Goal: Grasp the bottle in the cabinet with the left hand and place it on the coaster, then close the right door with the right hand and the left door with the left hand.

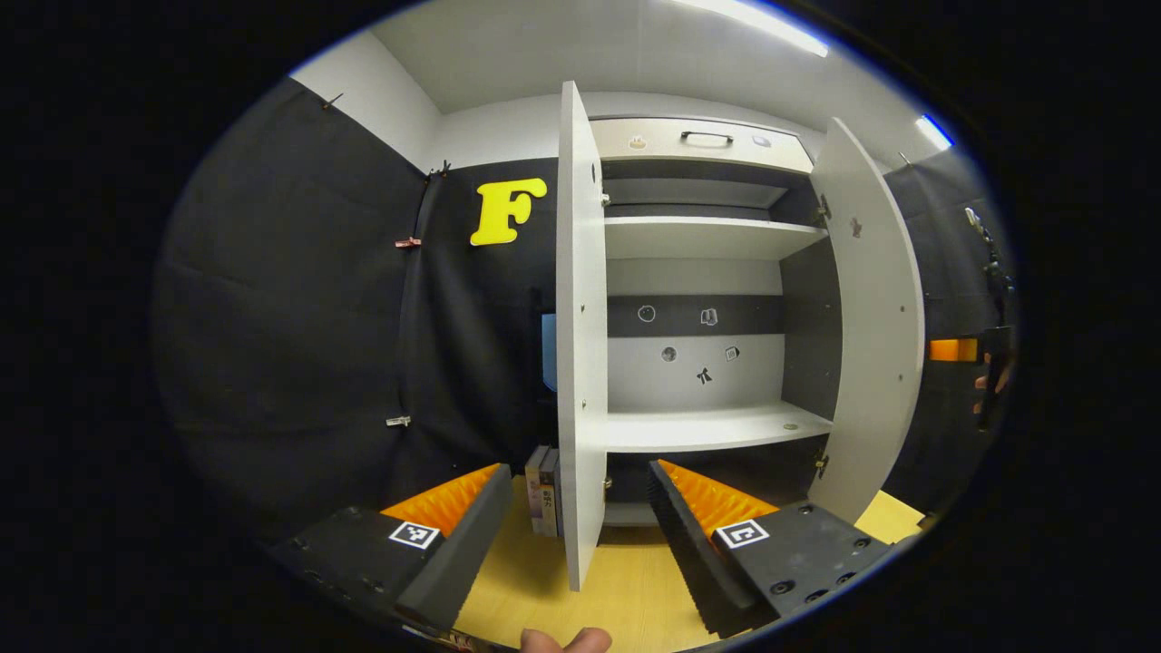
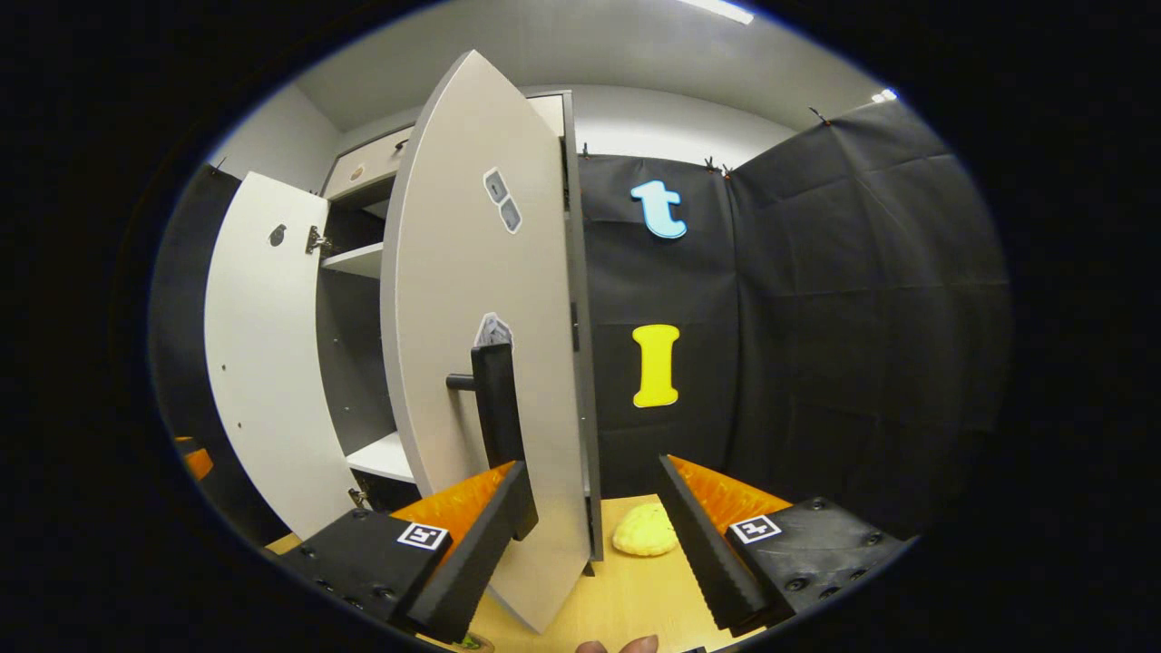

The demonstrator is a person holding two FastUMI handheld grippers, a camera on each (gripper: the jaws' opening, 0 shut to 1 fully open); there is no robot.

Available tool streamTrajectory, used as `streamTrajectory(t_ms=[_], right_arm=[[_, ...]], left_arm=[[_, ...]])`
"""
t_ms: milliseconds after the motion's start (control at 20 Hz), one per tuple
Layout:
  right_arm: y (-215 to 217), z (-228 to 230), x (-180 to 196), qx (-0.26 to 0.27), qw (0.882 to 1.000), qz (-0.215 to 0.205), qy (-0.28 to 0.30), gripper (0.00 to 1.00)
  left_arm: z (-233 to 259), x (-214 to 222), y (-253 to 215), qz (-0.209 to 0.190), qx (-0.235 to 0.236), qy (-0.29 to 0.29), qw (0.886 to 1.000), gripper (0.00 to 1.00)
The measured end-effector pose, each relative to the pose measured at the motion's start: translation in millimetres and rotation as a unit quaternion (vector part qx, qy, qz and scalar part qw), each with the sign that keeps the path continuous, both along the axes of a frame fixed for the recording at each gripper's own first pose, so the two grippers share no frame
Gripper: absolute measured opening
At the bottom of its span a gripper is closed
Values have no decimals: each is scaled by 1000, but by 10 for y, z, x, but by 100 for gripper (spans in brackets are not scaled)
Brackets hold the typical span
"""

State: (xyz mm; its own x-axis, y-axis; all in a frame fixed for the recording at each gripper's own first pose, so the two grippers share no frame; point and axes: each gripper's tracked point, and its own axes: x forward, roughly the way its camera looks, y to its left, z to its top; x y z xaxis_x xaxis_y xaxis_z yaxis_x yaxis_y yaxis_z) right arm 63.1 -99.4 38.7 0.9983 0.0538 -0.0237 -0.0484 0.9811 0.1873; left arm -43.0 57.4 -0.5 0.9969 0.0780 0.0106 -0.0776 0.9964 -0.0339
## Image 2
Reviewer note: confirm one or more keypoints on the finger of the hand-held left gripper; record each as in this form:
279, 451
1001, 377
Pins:
195, 461

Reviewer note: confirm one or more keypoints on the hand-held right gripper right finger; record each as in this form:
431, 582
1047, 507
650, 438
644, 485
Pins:
703, 544

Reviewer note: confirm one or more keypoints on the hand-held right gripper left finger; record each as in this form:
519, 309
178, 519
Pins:
481, 562

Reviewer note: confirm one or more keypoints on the small round brown coaster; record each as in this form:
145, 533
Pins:
488, 646

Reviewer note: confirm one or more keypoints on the white cabinet door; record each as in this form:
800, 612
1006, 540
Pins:
472, 272
263, 363

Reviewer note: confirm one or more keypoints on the grey and white cabinet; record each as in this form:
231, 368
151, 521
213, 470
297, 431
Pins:
358, 363

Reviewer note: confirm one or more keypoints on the yellow lumpy ball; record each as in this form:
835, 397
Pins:
646, 531

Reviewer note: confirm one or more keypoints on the black backdrop cloth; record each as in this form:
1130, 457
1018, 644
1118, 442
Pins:
816, 317

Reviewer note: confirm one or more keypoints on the small ceiling light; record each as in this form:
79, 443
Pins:
884, 95

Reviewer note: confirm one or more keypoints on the long ceiling light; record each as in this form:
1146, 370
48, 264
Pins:
721, 9

